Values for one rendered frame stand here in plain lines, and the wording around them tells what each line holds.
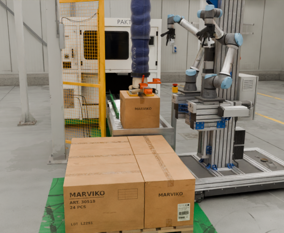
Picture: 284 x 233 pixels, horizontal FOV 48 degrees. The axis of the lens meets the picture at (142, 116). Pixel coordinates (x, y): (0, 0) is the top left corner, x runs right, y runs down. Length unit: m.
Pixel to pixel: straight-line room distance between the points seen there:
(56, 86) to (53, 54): 0.40
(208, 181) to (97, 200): 1.26
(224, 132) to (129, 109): 1.07
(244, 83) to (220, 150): 0.75
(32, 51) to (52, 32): 8.06
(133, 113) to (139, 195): 1.36
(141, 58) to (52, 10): 1.23
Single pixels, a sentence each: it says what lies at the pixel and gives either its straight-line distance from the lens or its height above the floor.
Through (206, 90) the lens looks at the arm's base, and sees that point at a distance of 3.17.
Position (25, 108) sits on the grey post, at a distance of 6.50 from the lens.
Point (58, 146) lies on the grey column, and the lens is 4.38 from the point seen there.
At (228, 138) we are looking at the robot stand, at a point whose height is 0.56.
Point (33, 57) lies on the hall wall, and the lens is 12.22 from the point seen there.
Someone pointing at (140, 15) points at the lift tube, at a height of 1.86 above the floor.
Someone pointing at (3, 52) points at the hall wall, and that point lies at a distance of 12.33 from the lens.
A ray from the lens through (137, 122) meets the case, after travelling 3.66.
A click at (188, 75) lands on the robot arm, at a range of 3.60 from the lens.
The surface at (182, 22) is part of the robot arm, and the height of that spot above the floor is 1.77.
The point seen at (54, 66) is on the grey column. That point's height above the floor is 1.25.
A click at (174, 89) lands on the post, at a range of 4.17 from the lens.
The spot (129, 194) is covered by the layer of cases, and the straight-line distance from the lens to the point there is 2.48.
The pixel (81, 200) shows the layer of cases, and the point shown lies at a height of 0.42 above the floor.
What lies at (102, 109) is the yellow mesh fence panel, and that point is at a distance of 4.29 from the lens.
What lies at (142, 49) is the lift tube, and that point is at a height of 1.48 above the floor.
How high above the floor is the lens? 1.57
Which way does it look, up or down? 13 degrees down
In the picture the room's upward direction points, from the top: 1 degrees clockwise
